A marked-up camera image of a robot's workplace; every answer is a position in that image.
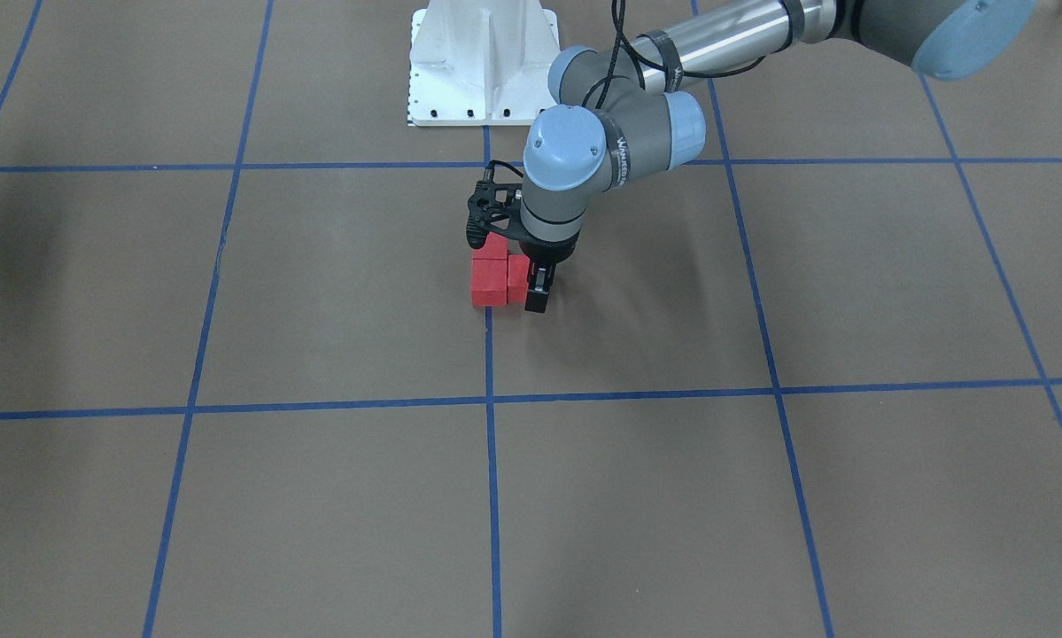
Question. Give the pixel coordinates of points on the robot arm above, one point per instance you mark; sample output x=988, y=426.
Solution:
x=626, y=113

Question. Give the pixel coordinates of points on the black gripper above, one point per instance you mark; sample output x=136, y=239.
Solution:
x=549, y=252

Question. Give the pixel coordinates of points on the red block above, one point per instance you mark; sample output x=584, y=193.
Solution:
x=495, y=247
x=488, y=284
x=516, y=295

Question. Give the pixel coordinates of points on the brown paper table mat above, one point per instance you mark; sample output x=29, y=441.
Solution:
x=809, y=384

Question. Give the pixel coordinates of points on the white camera stand base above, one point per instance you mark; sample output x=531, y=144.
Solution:
x=480, y=63

